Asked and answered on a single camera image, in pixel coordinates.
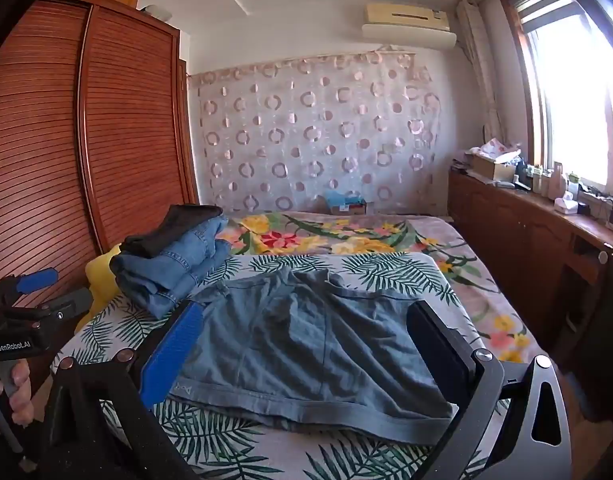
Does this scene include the folded blue denim jeans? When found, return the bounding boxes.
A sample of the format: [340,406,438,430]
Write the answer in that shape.
[110,215,233,320]

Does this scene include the light blue pants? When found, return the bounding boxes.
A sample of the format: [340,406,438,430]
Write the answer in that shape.
[169,265,459,446]

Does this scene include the yellow pillow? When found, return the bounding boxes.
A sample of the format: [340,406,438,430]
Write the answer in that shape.
[85,245,123,319]

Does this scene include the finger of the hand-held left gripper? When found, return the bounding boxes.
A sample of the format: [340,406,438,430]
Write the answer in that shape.
[6,288,94,328]
[0,268,60,308]

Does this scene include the palm leaf print sheet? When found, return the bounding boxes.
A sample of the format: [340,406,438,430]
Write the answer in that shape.
[51,252,487,480]

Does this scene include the white bottle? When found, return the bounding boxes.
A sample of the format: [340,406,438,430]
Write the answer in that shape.
[551,161,567,200]

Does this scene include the circle pattern sheer curtain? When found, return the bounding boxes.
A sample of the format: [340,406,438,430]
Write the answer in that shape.
[189,50,449,216]

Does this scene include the person's left hand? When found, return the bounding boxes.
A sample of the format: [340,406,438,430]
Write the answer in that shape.
[0,362,34,433]

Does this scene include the cardboard box with blue items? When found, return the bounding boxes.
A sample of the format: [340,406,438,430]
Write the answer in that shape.
[326,189,376,216]

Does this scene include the floral blanket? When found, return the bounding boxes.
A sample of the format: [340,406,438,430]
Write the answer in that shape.
[221,210,547,366]

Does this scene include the floral patterned cloth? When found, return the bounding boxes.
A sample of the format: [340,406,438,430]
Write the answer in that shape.
[469,137,523,163]

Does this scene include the wooden side cabinet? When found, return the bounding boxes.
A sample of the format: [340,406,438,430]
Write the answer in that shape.
[446,167,613,411]

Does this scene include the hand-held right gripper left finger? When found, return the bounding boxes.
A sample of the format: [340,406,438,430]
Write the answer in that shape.
[39,301,205,480]

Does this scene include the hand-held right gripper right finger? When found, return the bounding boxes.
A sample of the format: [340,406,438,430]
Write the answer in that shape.
[407,301,573,480]

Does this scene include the window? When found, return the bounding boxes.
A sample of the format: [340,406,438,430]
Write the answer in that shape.
[501,0,613,196]

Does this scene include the white window curtain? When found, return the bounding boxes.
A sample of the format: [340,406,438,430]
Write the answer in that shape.
[456,0,509,146]

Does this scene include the folded dark pants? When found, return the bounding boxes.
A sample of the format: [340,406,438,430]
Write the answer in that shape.
[120,203,223,257]

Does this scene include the wooden slatted wardrobe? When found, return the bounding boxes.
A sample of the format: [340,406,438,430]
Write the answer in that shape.
[0,0,200,361]

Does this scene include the plain cardboard box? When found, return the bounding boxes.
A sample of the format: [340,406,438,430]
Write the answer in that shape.
[472,152,517,182]

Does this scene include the wall air conditioner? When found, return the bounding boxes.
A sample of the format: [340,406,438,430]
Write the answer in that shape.
[361,2,458,51]

